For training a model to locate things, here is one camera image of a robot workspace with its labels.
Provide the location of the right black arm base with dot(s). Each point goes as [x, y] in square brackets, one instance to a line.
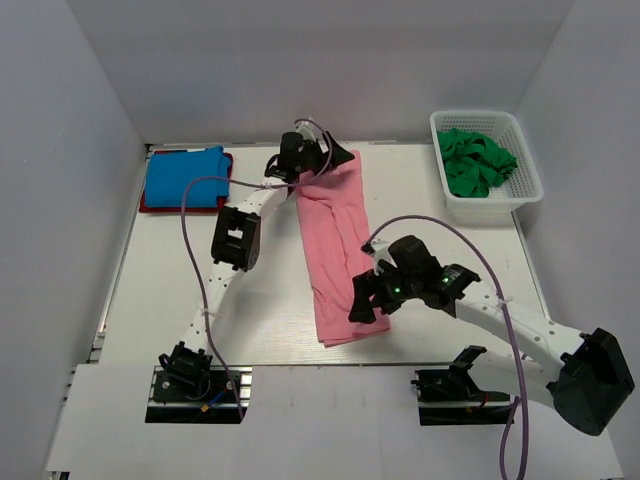
[441, 402]

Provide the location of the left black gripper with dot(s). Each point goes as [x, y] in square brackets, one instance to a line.
[340, 155]

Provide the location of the folded red t shirt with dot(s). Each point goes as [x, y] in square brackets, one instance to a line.
[227, 167]

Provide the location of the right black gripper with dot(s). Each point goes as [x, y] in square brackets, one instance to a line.
[362, 310]

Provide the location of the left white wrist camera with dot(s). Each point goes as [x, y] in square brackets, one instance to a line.
[306, 129]

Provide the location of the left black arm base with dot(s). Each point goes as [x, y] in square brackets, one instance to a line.
[213, 403]

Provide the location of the green t shirt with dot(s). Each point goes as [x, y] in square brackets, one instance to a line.
[474, 164]

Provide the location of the white plastic basket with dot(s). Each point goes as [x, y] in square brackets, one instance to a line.
[523, 187]

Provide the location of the pink t shirt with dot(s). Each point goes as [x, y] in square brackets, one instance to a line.
[333, 226]

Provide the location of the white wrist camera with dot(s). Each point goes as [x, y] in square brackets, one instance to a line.
[306, 129]
[378, 250]

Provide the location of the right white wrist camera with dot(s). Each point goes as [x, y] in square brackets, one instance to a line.
[378, 250]

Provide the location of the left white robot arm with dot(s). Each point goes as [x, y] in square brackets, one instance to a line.
[236, 240]

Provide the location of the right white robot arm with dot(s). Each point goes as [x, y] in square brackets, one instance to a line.
[584, 377]

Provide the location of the folded blue t shirt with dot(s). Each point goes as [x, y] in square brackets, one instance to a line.
[185, 175]

